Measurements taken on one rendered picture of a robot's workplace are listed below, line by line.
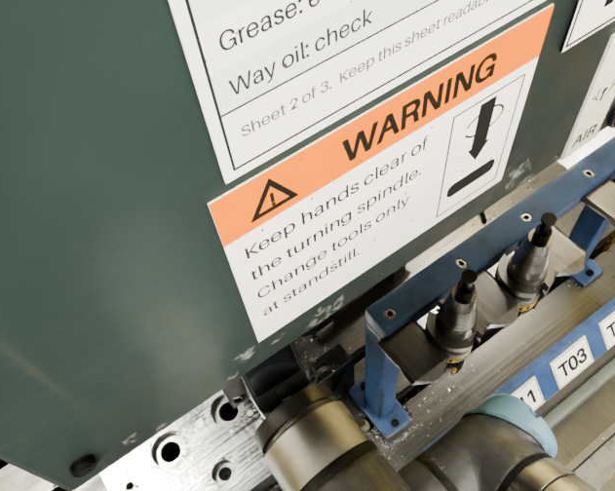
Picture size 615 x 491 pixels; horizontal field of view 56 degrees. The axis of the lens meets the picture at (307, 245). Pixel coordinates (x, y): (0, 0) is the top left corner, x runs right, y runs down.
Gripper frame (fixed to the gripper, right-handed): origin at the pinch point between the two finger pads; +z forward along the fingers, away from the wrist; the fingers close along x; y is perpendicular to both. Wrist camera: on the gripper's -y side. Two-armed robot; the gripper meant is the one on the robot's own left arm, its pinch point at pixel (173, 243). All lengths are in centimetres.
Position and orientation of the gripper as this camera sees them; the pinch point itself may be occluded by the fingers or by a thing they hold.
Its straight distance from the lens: 54.6
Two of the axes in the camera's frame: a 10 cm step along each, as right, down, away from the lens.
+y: 0.7, 5.4, 8.4
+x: 8.1, -5.2, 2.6
